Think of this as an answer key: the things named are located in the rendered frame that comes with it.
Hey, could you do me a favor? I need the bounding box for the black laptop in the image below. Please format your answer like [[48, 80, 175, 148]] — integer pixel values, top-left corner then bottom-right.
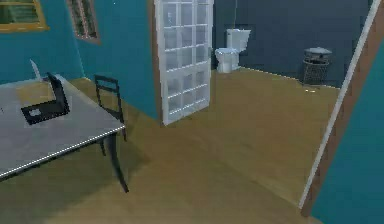
[[20, 71, 71, 126]]

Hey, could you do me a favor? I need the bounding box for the brown-framed window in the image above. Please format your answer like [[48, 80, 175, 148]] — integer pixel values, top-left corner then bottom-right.
[[65, 0, 102, 45]]

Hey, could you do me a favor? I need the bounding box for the white toilet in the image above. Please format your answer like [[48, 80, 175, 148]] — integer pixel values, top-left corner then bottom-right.
[[214, 28, 252, 74]]

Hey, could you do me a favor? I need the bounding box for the dark wire waste bin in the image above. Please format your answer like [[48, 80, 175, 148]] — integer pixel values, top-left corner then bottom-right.
[[301, 46, 334, 86]]

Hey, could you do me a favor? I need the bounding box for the grey table with black legs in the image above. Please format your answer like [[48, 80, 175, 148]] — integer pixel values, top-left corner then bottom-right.
[[0, 73, 130, 194]]

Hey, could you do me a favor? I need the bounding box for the yellow-framed window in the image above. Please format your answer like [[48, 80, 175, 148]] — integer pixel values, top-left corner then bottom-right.
[[0, 0, 50, 34]]

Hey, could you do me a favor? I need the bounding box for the white glass-paned door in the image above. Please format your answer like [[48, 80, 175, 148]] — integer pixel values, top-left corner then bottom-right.
[[153, 0, 215, 126]]

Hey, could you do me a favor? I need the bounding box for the black chair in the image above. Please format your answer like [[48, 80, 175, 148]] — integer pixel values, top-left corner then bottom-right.
[[93, 73, 128, 158]]

